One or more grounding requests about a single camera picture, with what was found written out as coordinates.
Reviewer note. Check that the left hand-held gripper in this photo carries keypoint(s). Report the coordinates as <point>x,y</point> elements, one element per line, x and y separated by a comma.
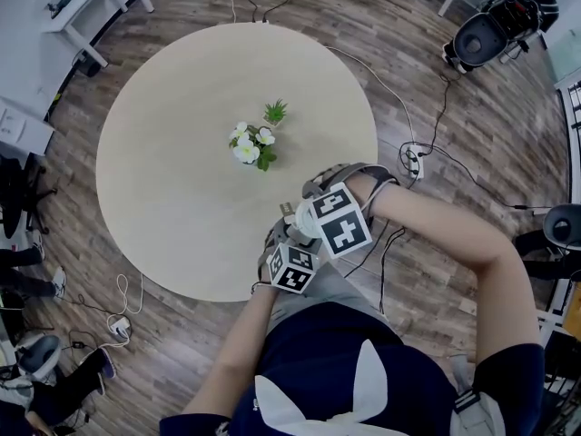
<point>292,270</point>

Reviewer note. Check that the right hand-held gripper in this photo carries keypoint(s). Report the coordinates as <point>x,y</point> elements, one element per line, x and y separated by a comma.
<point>342,225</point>

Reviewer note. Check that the white bottle lid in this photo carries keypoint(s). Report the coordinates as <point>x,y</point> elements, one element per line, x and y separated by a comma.
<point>306,218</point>

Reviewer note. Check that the person's right forearm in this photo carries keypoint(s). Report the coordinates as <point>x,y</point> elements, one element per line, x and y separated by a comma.
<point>454,243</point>

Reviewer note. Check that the person's left forearm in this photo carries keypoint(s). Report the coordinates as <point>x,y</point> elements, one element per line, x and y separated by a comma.
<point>236,348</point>

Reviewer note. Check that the person's grey shorts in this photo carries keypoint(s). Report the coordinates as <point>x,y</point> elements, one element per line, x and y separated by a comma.
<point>331,289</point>

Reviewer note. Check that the white flower potted plant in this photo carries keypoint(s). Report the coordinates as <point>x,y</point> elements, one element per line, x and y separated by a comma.
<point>250,145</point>

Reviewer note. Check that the small green potted plant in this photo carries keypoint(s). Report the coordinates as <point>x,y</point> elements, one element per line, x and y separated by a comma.
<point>275,112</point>

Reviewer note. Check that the person's navy shirt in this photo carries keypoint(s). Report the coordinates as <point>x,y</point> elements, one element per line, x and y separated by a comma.
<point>345,370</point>

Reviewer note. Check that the white power strip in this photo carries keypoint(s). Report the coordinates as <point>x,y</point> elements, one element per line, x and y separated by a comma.
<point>119,327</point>
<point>415,161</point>

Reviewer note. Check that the person's white striped shoe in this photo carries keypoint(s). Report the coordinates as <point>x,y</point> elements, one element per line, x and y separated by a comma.
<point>474,407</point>

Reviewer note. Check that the black office chair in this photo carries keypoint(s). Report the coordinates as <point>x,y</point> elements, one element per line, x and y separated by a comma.
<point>22,193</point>

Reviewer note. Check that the grey seat stool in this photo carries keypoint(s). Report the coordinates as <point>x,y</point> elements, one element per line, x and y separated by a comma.
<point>41,354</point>

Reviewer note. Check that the black round stool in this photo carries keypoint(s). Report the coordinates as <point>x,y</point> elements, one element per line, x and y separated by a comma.
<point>563,225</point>

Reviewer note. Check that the metal shelf rack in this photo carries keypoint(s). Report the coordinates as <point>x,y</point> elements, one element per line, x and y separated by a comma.
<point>563,334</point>

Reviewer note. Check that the white cabinet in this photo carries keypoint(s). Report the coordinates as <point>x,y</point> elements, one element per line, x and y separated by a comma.
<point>20,125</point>

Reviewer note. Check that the black and white robot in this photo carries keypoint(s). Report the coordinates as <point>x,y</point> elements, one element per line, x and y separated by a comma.
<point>499,21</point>

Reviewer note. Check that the white desk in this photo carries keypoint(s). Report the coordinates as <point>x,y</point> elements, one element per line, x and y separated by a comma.
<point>91,2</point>

